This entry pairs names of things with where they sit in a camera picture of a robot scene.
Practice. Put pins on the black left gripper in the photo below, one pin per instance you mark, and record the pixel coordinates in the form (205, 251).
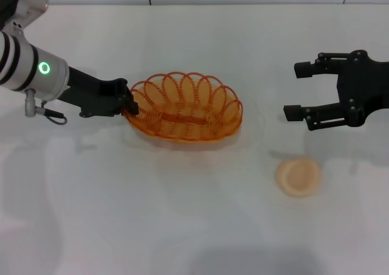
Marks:
(94, 97)

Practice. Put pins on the orange woven plastic basket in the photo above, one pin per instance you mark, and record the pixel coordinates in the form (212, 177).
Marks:
(182, 118)

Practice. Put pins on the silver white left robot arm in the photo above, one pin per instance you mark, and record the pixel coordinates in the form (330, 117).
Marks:
(30, 68)

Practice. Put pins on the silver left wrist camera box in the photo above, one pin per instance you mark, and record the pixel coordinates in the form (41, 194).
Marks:
(30, 4)

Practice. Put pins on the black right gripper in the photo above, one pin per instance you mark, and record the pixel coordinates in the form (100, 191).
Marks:
(364, 86)

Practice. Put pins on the round beige bread bun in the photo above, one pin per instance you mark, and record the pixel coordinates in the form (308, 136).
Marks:
(298, 177)

